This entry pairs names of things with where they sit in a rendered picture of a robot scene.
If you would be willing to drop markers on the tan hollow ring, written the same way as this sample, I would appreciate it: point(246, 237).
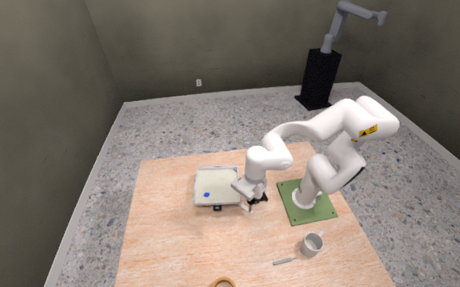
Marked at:
point(223, 279)

